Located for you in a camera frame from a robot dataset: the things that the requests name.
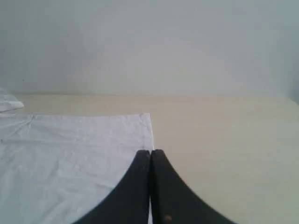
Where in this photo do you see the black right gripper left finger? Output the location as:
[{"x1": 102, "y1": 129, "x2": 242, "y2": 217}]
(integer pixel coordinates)
[{"x1": 75, "y1": 150, "x2": 150, "y2": 224}]

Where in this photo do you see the white t-shirt with red patch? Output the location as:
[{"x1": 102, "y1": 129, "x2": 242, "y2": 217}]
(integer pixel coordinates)
[{"x1": 0, "y1": 95, "x2": 154, "y2": 224}]

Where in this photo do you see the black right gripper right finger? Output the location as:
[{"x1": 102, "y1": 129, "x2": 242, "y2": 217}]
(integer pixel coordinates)
[{"x1": 149, "y1": 149, "x2": 233, "y2": 224}]

